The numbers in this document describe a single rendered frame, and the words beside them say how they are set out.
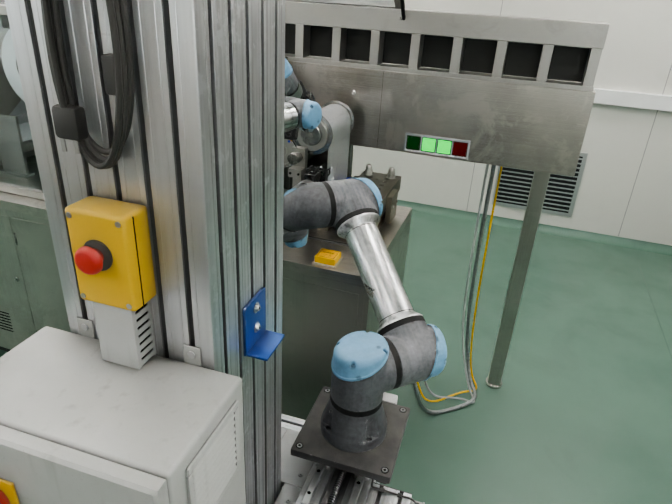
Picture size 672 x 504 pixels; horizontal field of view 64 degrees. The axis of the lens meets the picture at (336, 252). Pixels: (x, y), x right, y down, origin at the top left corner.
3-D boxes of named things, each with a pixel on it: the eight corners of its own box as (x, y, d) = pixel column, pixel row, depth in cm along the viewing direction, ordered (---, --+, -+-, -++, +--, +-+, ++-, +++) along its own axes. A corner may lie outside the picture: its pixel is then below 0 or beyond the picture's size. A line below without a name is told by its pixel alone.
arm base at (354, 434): (377, 460, 116) (381, 425, 111) (311, 441, 119) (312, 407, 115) (392, 413, 129) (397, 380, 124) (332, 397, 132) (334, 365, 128)
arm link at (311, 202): (292, 229, 126) (242, 256, 170) (335, 223, 130) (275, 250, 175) (283, 180, 127) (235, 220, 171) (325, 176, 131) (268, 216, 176)
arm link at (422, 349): (382, 397, 122) (307, 199, 143) (437, 380, 128) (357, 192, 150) (404, 381, 112) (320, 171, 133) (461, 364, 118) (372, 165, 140)
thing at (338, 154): (325, 197, 198) (328, 148, 190) (345, 179, 218) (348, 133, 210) (326, 197, 198) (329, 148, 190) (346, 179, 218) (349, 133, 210)
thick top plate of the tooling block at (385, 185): (331, 217, 195) (332, 201, 193) (363, 184, 229) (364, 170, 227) (374, 224, 191) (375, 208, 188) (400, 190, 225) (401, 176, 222)
